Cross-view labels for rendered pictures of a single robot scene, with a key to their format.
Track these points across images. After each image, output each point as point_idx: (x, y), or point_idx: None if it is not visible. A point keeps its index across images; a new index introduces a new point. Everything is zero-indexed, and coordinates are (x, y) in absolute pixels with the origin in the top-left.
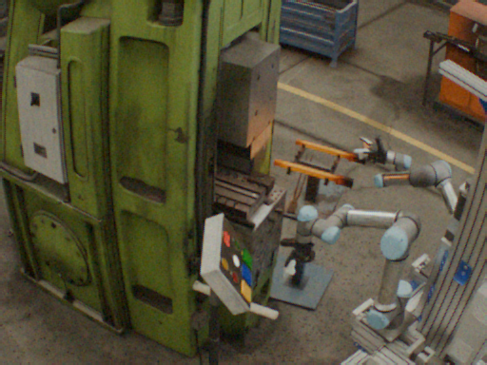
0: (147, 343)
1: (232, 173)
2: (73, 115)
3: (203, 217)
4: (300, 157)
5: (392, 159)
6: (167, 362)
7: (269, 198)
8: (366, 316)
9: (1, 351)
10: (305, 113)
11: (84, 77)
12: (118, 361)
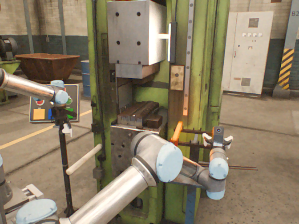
0: None
1: (166, 118)
2: None
3: (105, 103)
4: (197, 132)
5: (210, 154)
6: (92, 194)
7: (145, 128)
8: (10, 183)
9: (87, 146)
10: None
11: None
12: (90, 178)
